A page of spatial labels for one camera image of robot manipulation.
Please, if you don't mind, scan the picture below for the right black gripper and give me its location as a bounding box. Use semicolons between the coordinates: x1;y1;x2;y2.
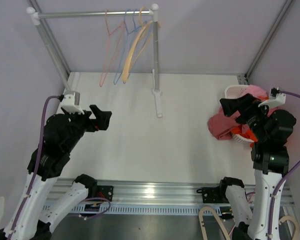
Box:
220;93;272;142

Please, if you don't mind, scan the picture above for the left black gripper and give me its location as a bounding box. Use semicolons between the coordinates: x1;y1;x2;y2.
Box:
62;104;112;153

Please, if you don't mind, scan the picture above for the salmon pink t shirt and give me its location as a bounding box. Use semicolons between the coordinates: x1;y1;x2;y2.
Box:
207;108;278;142

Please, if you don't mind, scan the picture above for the light pink t shirt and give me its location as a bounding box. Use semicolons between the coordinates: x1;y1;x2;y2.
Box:
246;85;269;101

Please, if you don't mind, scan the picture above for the beige plastic hanger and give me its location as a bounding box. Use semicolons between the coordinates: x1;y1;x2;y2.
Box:
138;7;146;27
121;20;153;84

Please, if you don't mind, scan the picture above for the pink plastic hanger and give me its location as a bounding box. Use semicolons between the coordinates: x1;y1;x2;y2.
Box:
99;10;125;87

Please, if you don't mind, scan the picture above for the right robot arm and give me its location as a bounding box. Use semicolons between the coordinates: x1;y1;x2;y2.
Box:
217;93;297;240

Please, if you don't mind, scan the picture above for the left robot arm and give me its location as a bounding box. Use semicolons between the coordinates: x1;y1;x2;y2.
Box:
0;105;112;240

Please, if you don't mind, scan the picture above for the beige hanger bottom centre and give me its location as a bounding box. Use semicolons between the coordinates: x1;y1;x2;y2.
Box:
198;206;231;240

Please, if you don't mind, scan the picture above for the beige hanger bottom right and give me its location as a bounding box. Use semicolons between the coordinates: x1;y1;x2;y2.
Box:
278;214;300;240

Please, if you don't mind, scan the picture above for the white plastic laundry basket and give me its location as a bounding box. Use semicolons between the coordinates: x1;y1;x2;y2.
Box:
224;84;253;144

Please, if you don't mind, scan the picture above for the silver clothes rack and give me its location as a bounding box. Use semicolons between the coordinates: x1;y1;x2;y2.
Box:
26;0;163;118

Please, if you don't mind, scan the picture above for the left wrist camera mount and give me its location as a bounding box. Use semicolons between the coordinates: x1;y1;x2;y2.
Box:
60;90;85;115

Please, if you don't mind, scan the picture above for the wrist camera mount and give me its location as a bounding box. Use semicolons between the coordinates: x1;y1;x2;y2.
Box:
60;90;85;115
258;87;286;109

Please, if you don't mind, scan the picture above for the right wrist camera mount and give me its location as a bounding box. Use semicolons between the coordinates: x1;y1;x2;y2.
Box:
258;87;286;109

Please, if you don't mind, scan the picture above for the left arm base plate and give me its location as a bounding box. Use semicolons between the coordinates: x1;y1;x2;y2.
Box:
88;185;114;202

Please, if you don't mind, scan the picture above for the aluminium mounting rail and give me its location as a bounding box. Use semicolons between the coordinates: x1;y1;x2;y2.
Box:
22;177;295;216

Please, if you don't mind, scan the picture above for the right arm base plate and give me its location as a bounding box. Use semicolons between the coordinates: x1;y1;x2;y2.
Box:
196;186;229;204

